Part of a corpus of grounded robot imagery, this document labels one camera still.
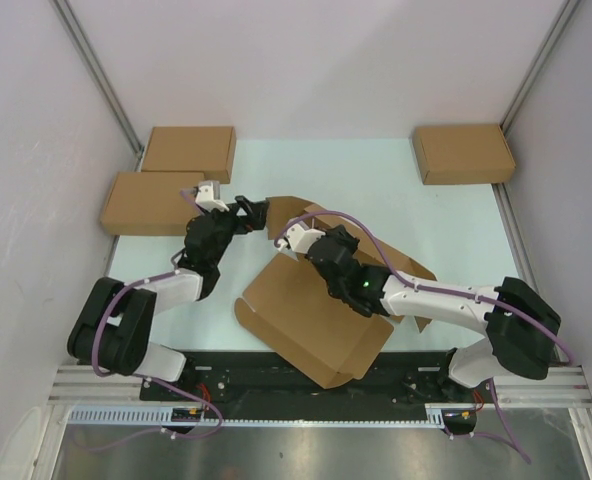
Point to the left aluminium corner post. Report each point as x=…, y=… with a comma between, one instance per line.
x=91, y=61

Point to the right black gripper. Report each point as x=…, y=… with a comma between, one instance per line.
x=340, y=236

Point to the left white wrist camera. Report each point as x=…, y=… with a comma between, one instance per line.
x=207, y=196

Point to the aluminium corner post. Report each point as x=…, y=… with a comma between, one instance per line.
x=553, y=36
x=91, y=61

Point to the right aluminium corner post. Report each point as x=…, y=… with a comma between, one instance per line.
x=553, y=36

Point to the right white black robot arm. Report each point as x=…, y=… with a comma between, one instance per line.
x=517, y=327

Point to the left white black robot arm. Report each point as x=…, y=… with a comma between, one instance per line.
x=112, y=331

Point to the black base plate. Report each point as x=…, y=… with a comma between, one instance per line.
x=410, y=377

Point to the cardboard box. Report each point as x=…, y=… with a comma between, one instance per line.
x=287, y=306
x=462, y=154
x=209, y=150
x=149, y=204

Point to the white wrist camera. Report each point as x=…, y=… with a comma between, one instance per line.
x=299, y=238
x=207, y=196

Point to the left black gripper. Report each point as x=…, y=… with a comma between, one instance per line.
x=254, y=221

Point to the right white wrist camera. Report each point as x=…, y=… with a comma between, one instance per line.
x=299, y=238

